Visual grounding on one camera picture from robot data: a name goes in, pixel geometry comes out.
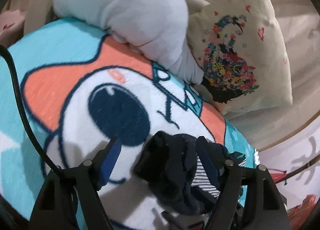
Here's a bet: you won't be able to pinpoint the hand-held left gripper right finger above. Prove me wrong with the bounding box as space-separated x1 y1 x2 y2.
196 136 292 230

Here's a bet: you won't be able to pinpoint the turquoise printed star blanket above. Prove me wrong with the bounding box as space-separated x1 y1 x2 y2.
0 18 258 230

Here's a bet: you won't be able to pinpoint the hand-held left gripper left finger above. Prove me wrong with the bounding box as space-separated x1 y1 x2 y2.
30 137 123 230

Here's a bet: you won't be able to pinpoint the red-orange cloth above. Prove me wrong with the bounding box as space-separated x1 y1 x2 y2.
270 168 320 223

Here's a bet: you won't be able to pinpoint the white cloth bundle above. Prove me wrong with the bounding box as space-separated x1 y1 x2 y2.
53 0 204 86

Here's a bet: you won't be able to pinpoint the striped pants with navy patch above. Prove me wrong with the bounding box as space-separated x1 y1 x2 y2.
134 131 248 215

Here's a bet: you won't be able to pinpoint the cream floral pillow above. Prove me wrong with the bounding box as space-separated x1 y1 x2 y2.
186 0 293 116

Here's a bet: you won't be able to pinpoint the black cable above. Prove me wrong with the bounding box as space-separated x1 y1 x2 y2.
0 45 62 172

